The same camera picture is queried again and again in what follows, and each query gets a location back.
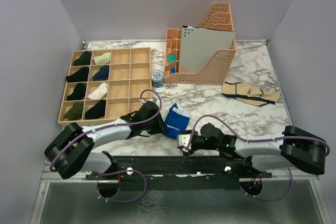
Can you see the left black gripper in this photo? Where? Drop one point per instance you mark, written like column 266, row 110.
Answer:
column 159, row 127

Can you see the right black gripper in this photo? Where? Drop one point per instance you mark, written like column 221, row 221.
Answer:
column 192, row 148

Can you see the blue boxer underwear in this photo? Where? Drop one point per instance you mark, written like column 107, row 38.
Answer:
column 176, row 121

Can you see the beige underwear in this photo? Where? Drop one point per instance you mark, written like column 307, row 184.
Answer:
column 249, row 94

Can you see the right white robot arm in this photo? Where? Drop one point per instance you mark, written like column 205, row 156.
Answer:
column 293, row 147

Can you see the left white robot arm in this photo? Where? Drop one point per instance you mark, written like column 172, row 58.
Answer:
column 71, row 151

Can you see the blue patterned round tin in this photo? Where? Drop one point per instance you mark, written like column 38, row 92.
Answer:
column 157, row 78

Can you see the black rolled sock bottom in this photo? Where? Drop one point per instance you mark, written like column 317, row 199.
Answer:
column 97, row 111

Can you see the black rolled sock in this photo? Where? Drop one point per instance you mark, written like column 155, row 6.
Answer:
column 75, row 91
column 97, row 111
column 84, row 59
column 79, row 76

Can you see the white rolled sock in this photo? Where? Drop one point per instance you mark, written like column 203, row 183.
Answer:
column 99, row 92

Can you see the wooden compartment tray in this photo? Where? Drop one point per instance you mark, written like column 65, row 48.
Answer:
column 128, row 81

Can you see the navy rolled sock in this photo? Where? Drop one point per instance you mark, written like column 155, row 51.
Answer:
column 102, row 74

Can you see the peach file organizer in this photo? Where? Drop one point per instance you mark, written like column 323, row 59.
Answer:
column 218, row 17

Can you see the dark green rolled sock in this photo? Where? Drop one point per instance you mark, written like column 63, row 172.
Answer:
column 75, row 112

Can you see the pale green rolled sock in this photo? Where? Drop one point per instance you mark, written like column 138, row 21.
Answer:
column 102, row 59

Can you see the grey white folder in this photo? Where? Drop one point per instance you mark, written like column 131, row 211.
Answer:
column 199, row 44

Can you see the black rolled sock top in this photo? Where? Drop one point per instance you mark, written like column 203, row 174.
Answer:
column 84, row 59

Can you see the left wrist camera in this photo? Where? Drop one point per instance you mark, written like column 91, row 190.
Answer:
column 154, row 100

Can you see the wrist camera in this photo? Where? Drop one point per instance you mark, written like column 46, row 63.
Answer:
column 183, row 143
column 154, row 100

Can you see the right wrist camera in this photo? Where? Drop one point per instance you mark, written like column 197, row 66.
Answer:
column 183, row 143

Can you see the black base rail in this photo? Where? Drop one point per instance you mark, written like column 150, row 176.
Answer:
column 180, row 173

